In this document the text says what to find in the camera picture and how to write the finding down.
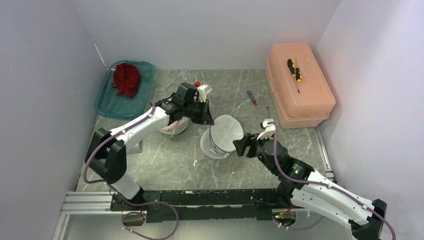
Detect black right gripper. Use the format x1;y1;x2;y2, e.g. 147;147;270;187
233;130;278;174

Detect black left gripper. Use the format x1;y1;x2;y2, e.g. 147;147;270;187
183;98;215;126

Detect white mesh blue zip laundry bag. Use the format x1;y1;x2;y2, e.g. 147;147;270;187
200;114;244;160

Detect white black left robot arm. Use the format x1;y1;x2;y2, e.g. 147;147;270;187
82;82;214;210

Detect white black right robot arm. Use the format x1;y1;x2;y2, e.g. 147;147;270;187
233;133;387;240

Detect pink zip mesh laundry bag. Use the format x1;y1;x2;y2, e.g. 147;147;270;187
158;95;189;135

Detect green label clear bit case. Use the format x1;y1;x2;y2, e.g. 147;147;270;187
127;141;143;155

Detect teal plastic tray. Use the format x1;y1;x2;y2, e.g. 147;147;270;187
94;60;155;120

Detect orange translucent plastic storage box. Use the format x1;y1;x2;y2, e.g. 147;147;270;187
265;42;336;129

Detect red cloth garment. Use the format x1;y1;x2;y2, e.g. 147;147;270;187
111;63;141;99

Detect black yellow screwdriver on box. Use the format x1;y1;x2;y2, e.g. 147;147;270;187
287;58;302;93

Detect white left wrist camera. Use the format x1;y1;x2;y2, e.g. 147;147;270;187
194;81;213;102

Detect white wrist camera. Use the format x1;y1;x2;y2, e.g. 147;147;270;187
257;118;276;140
194;81;213;102

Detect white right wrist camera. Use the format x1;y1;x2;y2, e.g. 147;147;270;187
257;118;276;140

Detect blue red handle screwdriver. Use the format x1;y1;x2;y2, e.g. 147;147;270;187
246;90;261;113

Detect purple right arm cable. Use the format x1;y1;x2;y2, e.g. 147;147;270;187
264;121;397;240

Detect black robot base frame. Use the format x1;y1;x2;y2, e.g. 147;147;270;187
110;187;293;223

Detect aluminium extrusion rail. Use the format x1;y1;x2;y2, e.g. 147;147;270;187
52;191;113;240

